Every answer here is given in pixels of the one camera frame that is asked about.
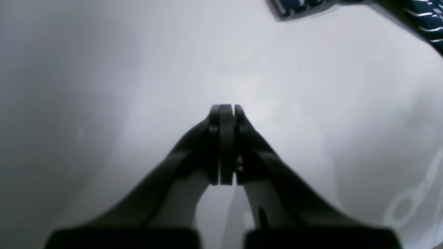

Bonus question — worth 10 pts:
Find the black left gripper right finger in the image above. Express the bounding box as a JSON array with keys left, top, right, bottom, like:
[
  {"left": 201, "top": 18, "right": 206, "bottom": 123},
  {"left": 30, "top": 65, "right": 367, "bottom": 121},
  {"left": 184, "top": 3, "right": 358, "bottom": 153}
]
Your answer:
[{"left": 234, "top": 105, "right": 401, "bottom": 249}]

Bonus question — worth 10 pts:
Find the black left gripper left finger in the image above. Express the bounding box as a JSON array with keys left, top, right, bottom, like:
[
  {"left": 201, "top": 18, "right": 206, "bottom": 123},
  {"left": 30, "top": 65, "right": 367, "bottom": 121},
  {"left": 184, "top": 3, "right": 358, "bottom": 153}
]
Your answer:
[{"left": 45, "top": 104, "right": 235, "bottom": 249}]

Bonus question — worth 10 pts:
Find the navy white striped t-shirt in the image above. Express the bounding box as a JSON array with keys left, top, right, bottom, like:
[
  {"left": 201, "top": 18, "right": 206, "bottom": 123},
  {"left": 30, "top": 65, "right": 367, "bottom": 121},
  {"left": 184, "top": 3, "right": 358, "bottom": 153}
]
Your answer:
[{"left": 267, "top": 0, "right": 443, "bottom": 55}]

